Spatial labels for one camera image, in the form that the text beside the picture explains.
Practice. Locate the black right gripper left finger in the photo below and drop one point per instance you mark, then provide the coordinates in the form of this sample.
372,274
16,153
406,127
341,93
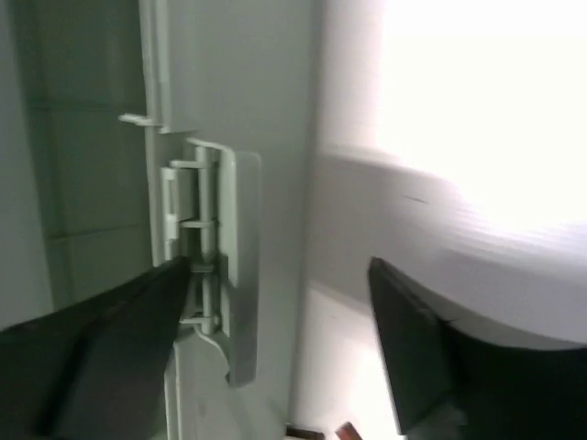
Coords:
94,370

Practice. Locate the green plastic toolbox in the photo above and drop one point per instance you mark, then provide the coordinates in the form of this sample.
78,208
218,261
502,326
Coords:
135,132

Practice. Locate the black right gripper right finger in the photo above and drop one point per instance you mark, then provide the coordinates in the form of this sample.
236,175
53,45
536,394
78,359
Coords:
447,384

